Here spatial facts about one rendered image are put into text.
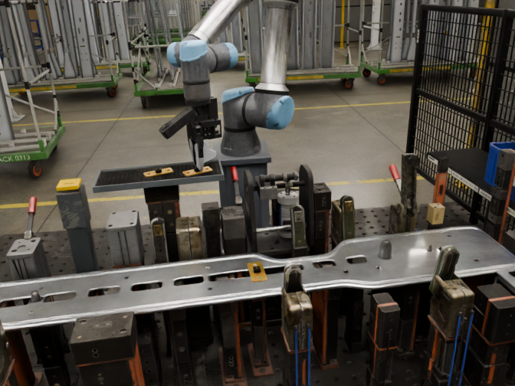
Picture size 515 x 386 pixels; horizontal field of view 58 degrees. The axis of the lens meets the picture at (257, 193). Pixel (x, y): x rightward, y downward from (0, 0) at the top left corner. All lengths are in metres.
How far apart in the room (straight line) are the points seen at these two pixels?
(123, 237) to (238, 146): 0.61
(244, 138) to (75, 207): 0.62
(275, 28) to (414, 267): 0.86
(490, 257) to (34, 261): 1.17
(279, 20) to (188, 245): 0.78
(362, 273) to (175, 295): 0.46
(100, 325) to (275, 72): 0.96
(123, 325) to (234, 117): 0.88
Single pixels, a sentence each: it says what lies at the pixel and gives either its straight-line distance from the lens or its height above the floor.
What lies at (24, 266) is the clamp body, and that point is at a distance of 1.36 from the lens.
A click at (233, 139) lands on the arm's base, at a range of 1.69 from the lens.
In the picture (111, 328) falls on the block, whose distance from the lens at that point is 1.04.
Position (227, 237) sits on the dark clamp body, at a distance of 1.31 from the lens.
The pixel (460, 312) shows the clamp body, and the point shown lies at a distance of 1.13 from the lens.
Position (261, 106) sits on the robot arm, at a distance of 1.58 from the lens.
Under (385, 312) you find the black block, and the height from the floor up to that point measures 0.99.
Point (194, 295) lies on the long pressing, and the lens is 1.14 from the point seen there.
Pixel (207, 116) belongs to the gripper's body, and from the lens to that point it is 1.36.
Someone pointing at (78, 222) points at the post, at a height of 1.05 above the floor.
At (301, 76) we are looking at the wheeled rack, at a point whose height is 0.27.
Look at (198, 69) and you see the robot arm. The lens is 1.30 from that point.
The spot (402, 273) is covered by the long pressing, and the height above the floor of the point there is 1.00.
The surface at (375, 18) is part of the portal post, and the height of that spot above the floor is 0.75.
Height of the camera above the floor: 1.66
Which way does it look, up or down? 24 degrees down
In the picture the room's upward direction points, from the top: 2 degrees counter-clockwise
